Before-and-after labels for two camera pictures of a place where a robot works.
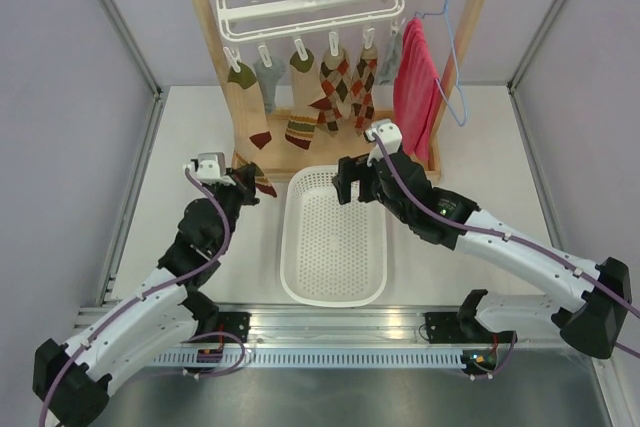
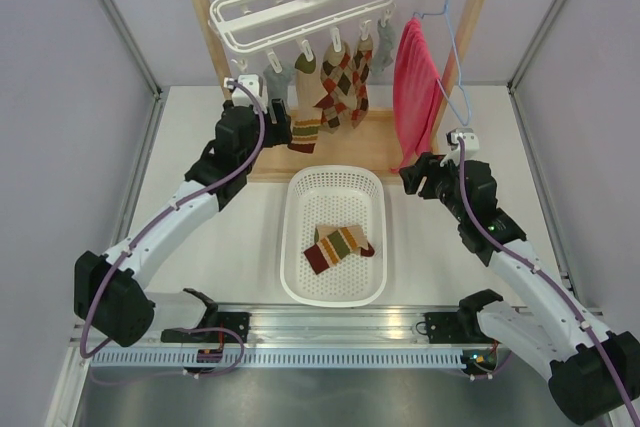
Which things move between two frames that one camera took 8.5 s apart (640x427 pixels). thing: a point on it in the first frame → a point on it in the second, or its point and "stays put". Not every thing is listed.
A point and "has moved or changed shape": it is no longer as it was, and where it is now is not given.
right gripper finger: [343, 188] → [412, 177]
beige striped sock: [253, 144] has moved or changed shape
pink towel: [416, 91] stays put
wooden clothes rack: [287, 142] stays put
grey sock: [269, 78] has moved or changed shape
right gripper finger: [354, 168] → [428, 160]
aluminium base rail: [338, 328] stays put
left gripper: [246, 175] → [280, 133]
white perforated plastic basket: [332, 254] stays put
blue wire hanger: [444, 12] stays put
